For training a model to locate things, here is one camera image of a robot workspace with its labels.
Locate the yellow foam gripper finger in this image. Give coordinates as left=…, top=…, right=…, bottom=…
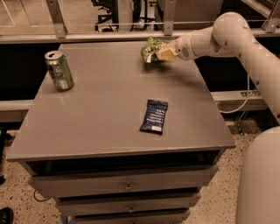
left=156, top=47, right=179, bottom=61

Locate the green jalapeno chip bag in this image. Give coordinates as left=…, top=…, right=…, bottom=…
left=141, top=37, right=167, bottom=63

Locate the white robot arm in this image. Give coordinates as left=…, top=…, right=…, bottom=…
left=156, top=12, right=280, bottom=224

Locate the dark blue rxbar wrapper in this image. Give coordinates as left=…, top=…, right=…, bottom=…
left=140, top=99, right=168, bottom=135

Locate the black office chair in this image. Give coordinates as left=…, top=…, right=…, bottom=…
left=91, top=0, right=119, bottom=32

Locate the grey metal railing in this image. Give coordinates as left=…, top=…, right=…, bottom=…
left=0, top=0, right=280, bottom=44

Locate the green soda can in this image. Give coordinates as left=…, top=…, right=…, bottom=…
left=45, top=51, right=74, bottom=91

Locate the grey drawer cabinet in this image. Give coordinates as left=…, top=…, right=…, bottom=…
left=5, top=39, right=236, bottom=224

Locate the top grey drawer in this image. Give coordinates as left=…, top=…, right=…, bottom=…
left=30, top=165, right=218, bottom=198

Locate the grey drawer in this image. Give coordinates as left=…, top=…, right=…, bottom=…
left=30, top=165, right=218, bottom=198
left=73, top=208, right=190, bottom=224
left=56, top=192, right=200, bottom=216

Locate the middle grey drawer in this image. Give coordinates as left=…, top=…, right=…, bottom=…
left=56, top=192, right=200, bottom=216

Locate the bottom grey drawer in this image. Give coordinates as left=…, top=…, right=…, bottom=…
left=73, top=208, right=190, bottom=224

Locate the black shoe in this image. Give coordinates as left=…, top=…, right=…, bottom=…
left=0, top=207, right=14, bottom=224

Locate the white cable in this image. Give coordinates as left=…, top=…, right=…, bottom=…
left=219, top=73, right=252, bottom=115

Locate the black floor cable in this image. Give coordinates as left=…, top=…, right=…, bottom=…
left=32, top=190, right=52, bottom=203

